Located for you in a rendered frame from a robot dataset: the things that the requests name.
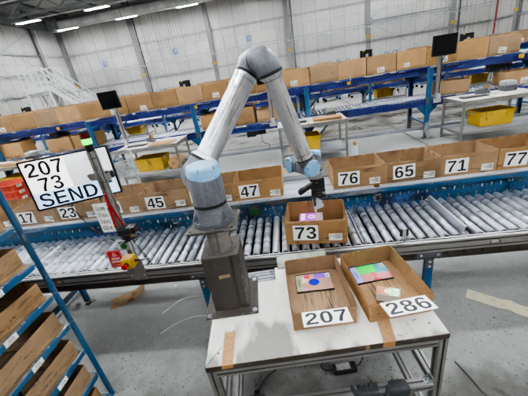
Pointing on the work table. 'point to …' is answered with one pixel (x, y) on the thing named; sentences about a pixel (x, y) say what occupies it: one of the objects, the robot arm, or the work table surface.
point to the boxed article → (387, 294)
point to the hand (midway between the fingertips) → (314, 210)
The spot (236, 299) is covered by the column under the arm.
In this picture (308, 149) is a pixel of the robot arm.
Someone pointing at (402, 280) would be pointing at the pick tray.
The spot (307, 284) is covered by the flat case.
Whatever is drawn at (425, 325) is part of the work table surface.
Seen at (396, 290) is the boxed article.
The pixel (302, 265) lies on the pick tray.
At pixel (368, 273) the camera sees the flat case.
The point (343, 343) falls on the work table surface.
